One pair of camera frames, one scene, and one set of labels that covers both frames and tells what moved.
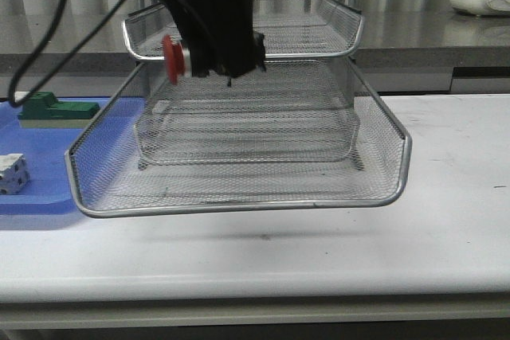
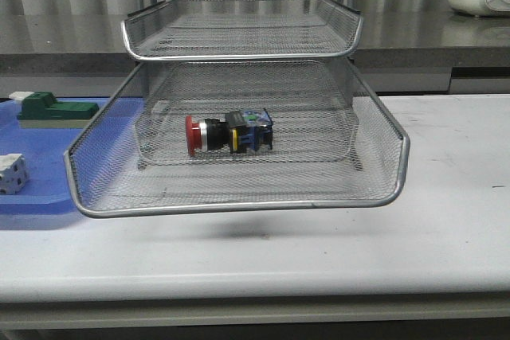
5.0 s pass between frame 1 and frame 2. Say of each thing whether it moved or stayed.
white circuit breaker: stayed
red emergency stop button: moved
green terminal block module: stayed
